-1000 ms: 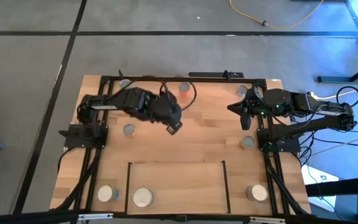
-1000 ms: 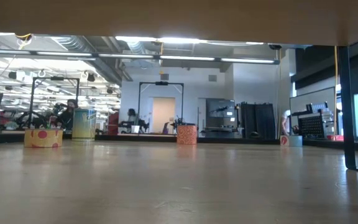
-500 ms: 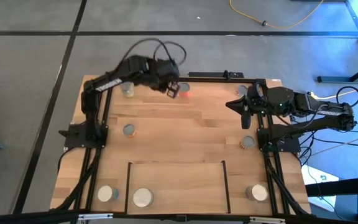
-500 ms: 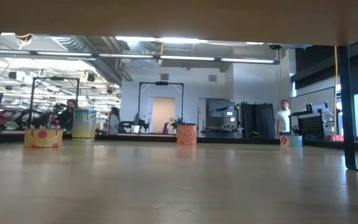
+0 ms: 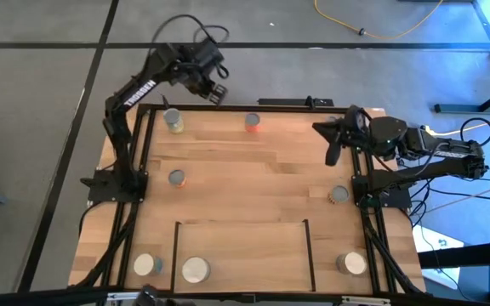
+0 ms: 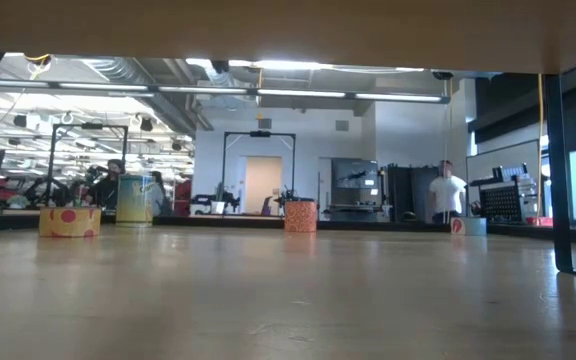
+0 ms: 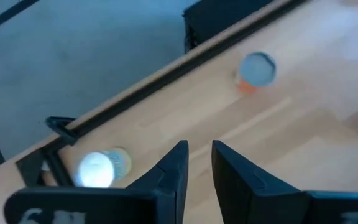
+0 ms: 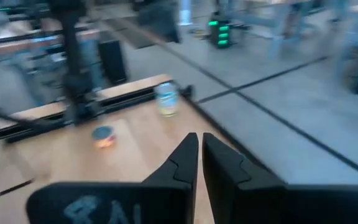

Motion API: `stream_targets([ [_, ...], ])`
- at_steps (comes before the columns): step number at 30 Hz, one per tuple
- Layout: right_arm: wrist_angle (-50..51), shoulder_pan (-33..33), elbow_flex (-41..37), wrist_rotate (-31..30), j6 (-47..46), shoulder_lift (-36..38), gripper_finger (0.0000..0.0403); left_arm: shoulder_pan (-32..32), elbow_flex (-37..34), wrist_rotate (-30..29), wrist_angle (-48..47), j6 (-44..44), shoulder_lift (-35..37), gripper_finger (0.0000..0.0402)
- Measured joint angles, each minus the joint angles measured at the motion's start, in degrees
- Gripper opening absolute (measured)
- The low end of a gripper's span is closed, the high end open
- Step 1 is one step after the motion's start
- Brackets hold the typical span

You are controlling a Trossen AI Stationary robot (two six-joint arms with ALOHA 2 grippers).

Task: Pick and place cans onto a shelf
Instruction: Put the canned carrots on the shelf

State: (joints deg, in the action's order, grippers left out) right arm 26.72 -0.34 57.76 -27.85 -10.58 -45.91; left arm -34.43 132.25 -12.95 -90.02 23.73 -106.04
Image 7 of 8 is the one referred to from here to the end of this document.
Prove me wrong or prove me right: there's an orange can with yellow circles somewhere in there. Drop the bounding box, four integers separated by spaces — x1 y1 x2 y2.
235 51 277 95

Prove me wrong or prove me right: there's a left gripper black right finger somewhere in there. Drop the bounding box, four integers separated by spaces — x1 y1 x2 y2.
211 139 358 224

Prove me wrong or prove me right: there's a black aluminium table frame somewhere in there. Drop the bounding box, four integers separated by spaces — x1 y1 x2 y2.
15 0 309 188

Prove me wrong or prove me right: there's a black table edge clamp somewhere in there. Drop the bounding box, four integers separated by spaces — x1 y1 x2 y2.
44 116 79 146

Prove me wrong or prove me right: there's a blue and yellow Carrots can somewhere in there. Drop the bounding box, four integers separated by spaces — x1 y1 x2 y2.
73 147 133 189

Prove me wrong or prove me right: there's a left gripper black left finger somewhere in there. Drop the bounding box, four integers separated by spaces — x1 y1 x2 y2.
3 139 190 224

